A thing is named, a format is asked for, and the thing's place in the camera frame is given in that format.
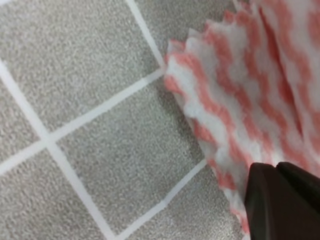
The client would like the grey checked tablecloth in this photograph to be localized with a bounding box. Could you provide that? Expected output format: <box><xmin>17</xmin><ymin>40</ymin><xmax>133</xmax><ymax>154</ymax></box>
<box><xmin>0</xmin><ymin>0</ymin><xmax>242</xmax><ymax>240</ymax></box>

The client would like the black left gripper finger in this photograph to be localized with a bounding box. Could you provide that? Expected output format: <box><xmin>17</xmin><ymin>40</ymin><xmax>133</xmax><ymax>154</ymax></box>
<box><xmin>244</xmin><ymin>162</ymin><xmax>320</xmax><ymax>240</ymax></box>

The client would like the pink white striped towel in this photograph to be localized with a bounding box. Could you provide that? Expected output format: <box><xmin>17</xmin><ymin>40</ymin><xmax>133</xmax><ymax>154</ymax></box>
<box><xmin>164</xmin><ymin>0</ymin><xmax>320</xmax><ymax>240</ymax></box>

